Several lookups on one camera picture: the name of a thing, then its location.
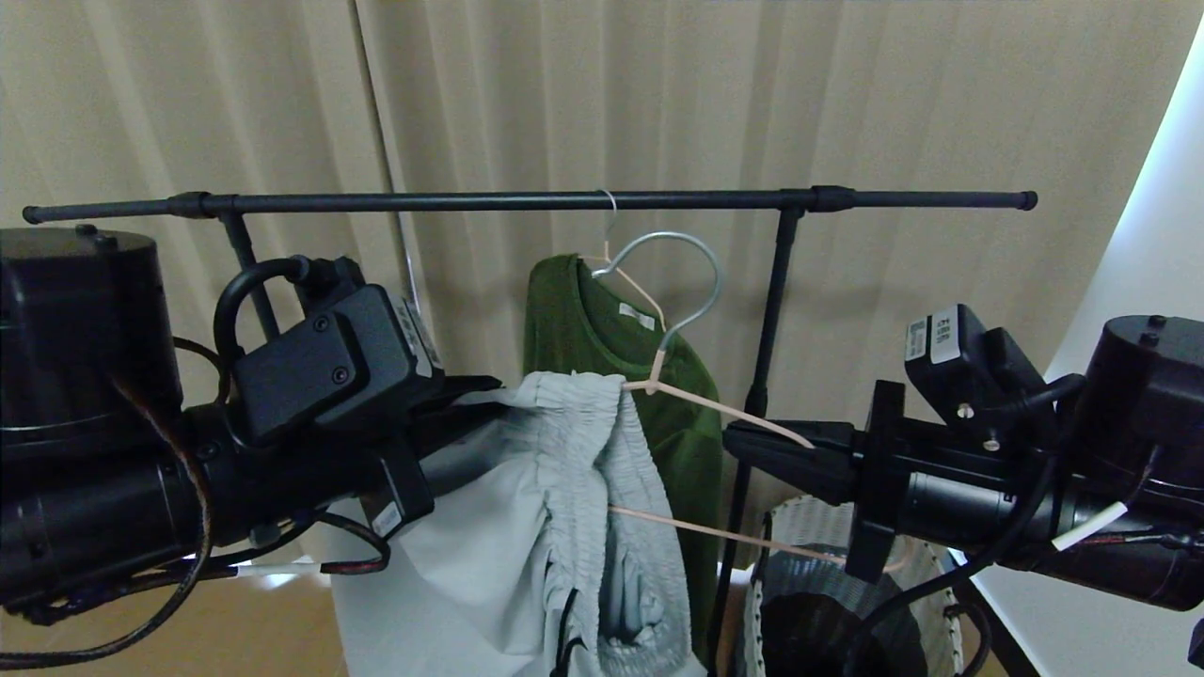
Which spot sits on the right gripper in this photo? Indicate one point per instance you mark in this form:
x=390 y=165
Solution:
x=959 y=503

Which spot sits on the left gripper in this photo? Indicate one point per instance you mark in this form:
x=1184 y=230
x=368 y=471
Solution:
x=282 y=470

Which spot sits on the pale grey shorts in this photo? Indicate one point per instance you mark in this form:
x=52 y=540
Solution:
x=470 y=564

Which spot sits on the green printed shirt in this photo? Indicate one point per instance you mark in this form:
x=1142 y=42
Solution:
x=564 y=320

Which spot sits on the pink clothes hanger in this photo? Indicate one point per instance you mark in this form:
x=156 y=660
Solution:
x=715 y=282
x=649 y=306

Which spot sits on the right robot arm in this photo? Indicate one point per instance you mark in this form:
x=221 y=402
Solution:
x=1148 y=404

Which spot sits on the white laundry basket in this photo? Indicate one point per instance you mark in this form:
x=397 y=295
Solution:
x=809 y=527

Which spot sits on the black clothes rack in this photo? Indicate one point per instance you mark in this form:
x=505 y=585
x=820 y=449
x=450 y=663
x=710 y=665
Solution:
x=470 y=201

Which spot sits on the beige curtain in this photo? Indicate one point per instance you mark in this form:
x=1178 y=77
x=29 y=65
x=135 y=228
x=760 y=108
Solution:
x=752 y=94

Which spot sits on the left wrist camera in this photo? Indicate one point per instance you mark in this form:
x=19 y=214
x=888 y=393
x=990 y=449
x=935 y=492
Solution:
x=310 y=376

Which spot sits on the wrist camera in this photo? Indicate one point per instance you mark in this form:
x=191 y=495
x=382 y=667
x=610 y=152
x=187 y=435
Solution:
x=310 y=376
x=941 y=376

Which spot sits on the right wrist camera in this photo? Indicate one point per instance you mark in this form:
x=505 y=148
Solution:
x=941 y=376

